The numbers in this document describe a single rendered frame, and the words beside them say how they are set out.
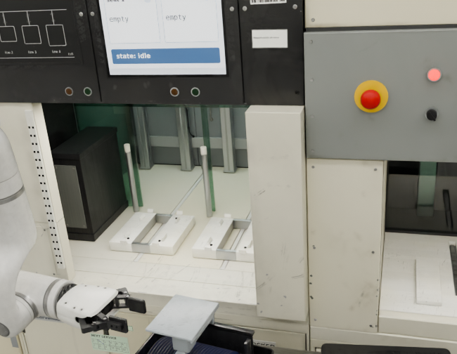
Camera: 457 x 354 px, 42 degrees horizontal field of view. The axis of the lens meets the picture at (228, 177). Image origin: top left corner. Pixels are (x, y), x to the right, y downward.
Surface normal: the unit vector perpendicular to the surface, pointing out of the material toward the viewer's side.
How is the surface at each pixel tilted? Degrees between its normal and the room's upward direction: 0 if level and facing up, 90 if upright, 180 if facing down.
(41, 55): 90
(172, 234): 0
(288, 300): 90
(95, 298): 6
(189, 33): 90
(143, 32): 90
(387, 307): 0
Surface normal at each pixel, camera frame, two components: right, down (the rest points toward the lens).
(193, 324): -0.07, -0.92
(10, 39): -0.27, 0.39
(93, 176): 0.96, 0.04
